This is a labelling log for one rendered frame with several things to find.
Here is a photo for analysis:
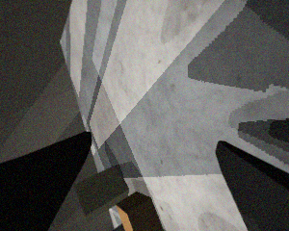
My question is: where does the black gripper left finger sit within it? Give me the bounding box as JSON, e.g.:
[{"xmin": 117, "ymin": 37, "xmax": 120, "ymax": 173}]
[{"xmin": 0, "ymin": 132, "xmax": 92, "ymax": 231}]

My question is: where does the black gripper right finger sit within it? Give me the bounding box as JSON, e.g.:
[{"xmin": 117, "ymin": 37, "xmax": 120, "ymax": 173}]
[{"xmin": 216, "ymin": 141, "xmax": 289, "ymax": 231}]

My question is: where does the tan rectangular block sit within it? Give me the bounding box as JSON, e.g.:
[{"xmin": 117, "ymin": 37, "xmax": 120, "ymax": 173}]
[{"xmin": 116, "ymin": 192, "xmax": 163, "ymax": 231}]

